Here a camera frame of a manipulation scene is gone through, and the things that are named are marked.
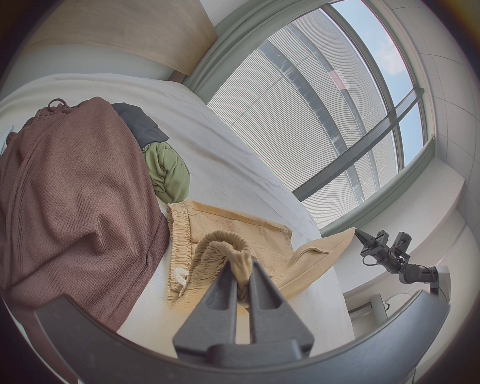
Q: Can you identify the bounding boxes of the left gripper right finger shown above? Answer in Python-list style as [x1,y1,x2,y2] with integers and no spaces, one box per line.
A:
[248,258,316,356]

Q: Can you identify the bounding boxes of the green garment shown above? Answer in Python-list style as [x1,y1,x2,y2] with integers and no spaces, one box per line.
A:
[142,142,191,203]

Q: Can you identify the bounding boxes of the window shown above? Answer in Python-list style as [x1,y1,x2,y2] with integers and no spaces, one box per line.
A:
[206,0,436,230]

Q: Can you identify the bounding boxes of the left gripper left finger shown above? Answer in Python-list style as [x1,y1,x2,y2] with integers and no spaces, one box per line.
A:
[172,259,239,357]

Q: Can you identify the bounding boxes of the blue-green curtain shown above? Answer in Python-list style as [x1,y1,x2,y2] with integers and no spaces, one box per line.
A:
[187,0,331,103]
[320,131,438,238]

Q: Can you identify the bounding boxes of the brown shorts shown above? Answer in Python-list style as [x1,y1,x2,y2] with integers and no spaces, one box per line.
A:
[0,97,172,335]

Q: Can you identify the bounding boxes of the tan shorts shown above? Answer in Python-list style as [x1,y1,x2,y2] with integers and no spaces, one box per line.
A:
[165,200,357,320]

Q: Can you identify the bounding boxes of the black garment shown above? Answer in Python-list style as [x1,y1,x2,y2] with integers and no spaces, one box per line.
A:
[111,102,169,151]

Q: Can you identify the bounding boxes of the bed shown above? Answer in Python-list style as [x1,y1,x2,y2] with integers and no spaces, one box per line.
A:
[0,0,358,361]

